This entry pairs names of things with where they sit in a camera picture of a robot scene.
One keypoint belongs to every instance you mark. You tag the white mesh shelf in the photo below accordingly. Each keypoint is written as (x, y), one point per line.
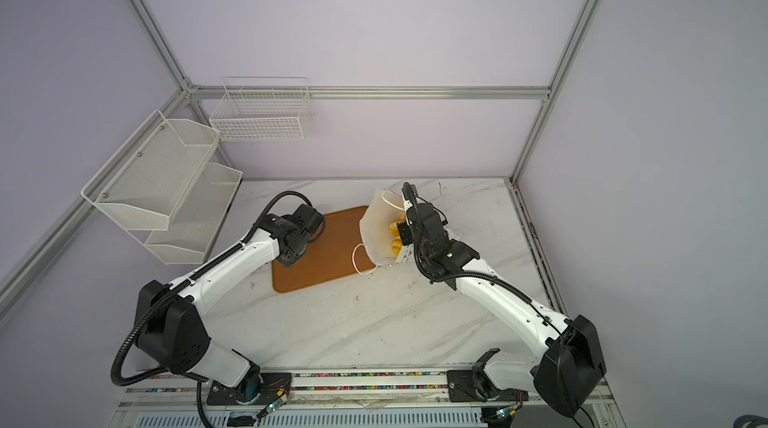
(144, 185)
(193, 231)

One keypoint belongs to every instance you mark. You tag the yellow fake bread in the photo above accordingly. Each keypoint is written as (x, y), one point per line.
(397, 242)

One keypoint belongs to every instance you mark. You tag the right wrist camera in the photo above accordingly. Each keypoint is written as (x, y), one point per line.
(410, 199)

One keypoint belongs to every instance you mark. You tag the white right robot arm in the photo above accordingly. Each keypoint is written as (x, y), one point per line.
(566, 362)

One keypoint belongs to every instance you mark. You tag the white wire basket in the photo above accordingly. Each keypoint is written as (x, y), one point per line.
(261, 109)

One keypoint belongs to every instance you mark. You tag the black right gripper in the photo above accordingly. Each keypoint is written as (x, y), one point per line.
(404, 235)

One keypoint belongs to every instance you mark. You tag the cartoon animal paper bag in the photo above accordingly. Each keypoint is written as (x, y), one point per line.
(385, 208)

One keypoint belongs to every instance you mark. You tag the white mesh lower shelf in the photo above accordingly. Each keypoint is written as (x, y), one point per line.
(193, 231)

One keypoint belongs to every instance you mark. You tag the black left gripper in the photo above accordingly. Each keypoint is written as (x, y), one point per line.
(288, 262)

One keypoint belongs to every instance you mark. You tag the brown plastic tray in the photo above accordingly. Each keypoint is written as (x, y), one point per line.
(337, 254)

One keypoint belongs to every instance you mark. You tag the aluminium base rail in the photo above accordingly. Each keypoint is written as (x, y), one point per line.
(357, 397)

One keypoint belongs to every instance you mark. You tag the white mesh upper shelf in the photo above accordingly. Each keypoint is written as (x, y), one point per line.
(144, 185)

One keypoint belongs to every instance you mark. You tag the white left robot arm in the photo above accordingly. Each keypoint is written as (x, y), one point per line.
(169, 322)

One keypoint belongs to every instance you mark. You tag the aluminium frame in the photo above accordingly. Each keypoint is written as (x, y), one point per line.
(17, 286)

